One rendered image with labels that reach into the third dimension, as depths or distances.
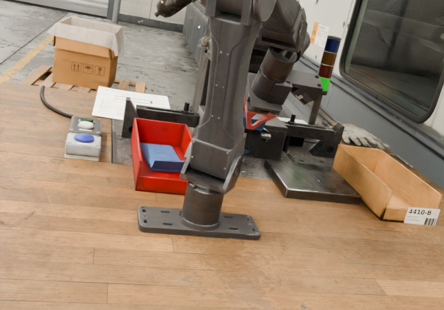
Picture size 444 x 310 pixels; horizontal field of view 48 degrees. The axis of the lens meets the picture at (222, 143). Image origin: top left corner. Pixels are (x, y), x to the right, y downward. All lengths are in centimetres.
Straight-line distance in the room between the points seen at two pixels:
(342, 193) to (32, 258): 63
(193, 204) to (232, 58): 24
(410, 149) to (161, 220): 102
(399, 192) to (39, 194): 77
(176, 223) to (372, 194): 45
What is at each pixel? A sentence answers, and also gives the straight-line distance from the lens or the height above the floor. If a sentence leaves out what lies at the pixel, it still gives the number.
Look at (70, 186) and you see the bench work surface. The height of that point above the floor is 90.
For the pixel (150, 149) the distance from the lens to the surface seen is 111.
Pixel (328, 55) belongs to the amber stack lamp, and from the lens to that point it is 140.
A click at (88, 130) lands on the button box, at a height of 93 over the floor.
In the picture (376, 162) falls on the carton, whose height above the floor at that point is 93.
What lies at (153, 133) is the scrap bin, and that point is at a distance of 115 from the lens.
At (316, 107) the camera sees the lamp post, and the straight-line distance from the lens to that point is 143.
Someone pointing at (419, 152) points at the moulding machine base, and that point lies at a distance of 162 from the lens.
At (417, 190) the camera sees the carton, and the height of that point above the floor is 95.
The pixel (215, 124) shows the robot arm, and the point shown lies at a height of 108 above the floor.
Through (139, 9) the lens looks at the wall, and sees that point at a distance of 1038.
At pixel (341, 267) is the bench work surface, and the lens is 85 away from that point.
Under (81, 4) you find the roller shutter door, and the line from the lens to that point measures 1039.
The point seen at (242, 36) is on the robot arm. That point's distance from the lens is 70.
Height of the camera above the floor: 130
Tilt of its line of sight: 18 degrees down
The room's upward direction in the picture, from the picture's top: 12 degrees clockwise
